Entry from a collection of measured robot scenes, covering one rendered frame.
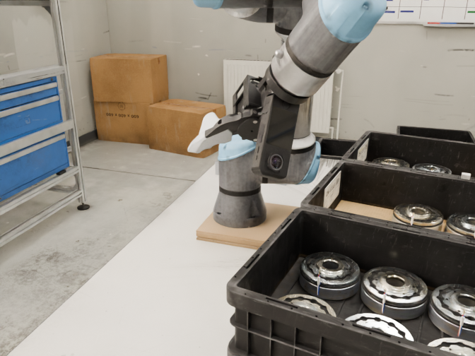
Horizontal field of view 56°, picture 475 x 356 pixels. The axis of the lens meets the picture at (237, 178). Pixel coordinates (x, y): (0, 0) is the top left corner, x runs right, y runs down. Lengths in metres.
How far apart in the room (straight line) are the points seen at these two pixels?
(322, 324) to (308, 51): 0.33
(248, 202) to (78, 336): 0.53
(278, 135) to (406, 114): 3.61
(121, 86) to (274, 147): 3.80
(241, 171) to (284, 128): 0.55
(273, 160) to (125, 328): 0.50
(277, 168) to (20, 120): 2.17
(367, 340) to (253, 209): 0.69
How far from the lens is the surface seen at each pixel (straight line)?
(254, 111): 0.65
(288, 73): 0.59
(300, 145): 1.13
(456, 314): 0.77
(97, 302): 1.03
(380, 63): 4.12
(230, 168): 1.16
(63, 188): 3.18
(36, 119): 2.76
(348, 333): 0.59
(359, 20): 0.54
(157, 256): 1.15
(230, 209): 1.20
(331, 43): 0.56
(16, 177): 2.68
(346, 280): 0.79
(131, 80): 4.30
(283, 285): 0.82
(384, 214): 1.11
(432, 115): 4.21
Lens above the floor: 1.30
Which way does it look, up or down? 22 degrees down
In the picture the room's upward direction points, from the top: straight up
